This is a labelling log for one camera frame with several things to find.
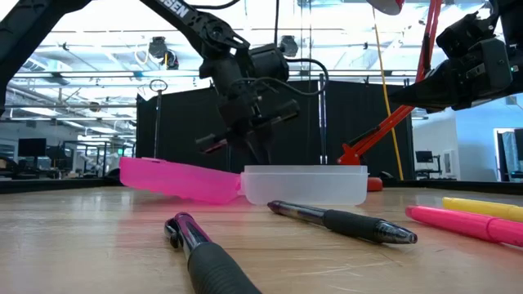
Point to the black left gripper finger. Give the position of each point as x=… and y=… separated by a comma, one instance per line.
x=261, y=147
x=238, y=150

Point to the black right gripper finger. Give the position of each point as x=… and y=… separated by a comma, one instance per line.
x=425, y=96

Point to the yellow highlighter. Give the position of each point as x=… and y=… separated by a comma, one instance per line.
x=490, y=208

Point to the pink highlighter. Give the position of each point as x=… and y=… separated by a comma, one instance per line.
x=470, y=224

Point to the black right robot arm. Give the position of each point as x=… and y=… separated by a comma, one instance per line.
x=512, y=16

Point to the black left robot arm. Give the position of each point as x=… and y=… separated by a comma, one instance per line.
x=196, y=20

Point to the clear supply box pink lid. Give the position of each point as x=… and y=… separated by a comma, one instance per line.
x=306, y=188

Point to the black curtain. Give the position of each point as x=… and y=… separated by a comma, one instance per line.
x=184, y=122

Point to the black computer monitor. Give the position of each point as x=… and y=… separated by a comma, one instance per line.
x=32, y=147
x=423, y=156

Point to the thin metal stand pole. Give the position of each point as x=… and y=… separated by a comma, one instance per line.
x=323, y=122

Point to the red articulated desk lamp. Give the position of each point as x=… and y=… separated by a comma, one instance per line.
x=367, y=141

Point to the black ceiling spotlight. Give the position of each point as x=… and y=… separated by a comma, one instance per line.
x=157, y=47
x=288, y=45

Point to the red round object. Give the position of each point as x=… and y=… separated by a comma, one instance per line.
x=374, y=184

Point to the black grip retractable pen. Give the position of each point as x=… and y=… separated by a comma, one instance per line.
x=212, y=265
x=347, y=224

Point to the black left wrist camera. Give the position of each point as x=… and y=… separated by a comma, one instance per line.
x=269, y=63

